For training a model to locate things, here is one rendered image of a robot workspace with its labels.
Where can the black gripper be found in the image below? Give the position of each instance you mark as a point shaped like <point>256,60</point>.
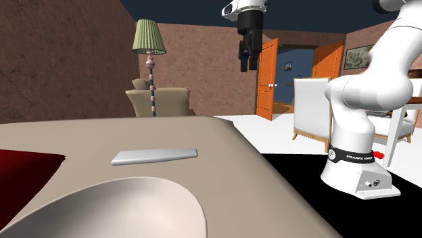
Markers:
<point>250,24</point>

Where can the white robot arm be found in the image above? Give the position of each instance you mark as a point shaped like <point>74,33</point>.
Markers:
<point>357,108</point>

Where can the orange door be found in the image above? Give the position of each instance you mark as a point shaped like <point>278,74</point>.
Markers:
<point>266,79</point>
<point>327,61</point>

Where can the beige armchair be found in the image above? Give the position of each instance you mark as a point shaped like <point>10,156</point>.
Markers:
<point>171,102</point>

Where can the green shade floor lamp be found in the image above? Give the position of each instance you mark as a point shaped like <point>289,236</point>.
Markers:
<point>148,37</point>

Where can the silver remote control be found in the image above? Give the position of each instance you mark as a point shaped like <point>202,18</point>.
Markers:
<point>155,156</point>

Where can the table with white legs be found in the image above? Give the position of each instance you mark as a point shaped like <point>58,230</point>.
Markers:
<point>395,138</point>

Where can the black robot stand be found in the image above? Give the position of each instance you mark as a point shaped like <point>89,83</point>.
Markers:
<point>329,214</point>

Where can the large pale bowl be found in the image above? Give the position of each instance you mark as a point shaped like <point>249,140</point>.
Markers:
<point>125,211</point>

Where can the dark red cushion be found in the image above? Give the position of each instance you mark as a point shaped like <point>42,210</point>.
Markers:
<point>19,178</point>

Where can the small wall picture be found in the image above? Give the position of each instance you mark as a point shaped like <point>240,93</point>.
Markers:
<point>288,66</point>

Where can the white armchair with wooden frame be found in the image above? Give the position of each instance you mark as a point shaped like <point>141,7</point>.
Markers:
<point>382,127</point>
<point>311,105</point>

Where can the dark framed wall picture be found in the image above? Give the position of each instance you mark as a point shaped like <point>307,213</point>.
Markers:
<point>357,57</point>

